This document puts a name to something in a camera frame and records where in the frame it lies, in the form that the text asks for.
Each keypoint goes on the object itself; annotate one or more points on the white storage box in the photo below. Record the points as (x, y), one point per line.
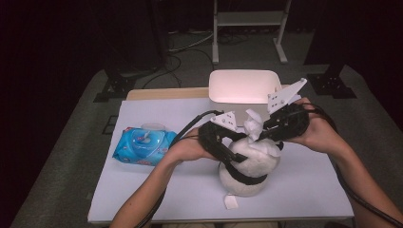
(240, 87)

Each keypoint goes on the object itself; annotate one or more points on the white metal stand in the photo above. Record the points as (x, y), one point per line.
(247, 18)

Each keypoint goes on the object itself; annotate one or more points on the white table mat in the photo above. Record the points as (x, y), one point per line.
(177, 202)

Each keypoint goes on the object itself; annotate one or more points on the light wooden table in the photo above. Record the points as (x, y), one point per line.
(164, 93)

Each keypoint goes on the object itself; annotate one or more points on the white wet wipe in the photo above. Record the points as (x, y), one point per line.
(253, 128)

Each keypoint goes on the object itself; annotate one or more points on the blue wet wipes pack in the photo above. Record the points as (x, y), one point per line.
(133, 148)

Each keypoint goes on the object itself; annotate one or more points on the black stand base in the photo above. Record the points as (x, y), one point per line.
(114, 90)
(332, 87)

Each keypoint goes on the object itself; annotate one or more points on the person's right hand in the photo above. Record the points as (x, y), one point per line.
(320, 133)

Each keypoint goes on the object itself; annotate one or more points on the panda plush toy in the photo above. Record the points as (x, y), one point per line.
(250, 158)

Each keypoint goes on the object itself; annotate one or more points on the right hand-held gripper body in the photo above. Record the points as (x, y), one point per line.
(291, 122)

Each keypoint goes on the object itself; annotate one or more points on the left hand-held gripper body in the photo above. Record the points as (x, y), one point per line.
(212, 139)

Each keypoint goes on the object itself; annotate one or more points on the person's left hand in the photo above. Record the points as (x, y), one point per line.
(190, 147)

